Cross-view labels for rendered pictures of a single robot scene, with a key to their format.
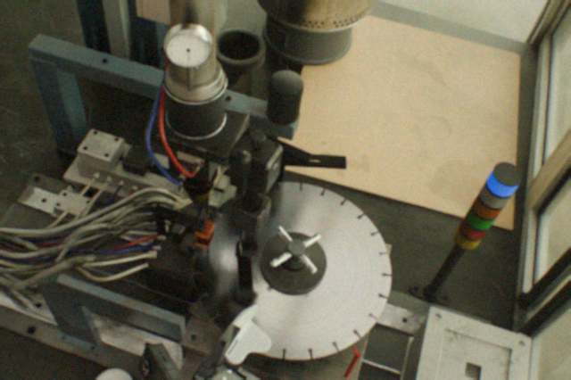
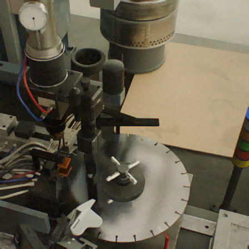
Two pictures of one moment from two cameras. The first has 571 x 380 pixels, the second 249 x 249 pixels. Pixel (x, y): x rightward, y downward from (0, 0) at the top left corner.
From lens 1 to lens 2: 0.18 m
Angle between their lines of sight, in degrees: 10
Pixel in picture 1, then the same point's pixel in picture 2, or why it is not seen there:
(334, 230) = (150, 160)
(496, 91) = not seen: outside the picture
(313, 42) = (139, 57)
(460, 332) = (242, 225)
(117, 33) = (13, 57)
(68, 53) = not seen: outside the picture
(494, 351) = not seen: outside the picture
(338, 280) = (153, 191)
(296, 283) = (124, 193)
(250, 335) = (88, 217)
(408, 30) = (202, 50)
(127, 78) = (14, 74)
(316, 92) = (143, 89)
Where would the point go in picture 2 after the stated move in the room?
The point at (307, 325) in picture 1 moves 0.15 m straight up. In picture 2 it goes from (132, 219) to (134, 179)
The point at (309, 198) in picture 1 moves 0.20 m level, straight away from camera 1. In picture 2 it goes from (133, 142) to (145, 94)
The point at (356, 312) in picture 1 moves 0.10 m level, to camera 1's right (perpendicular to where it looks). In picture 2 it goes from (165, 210) to (209, 216)
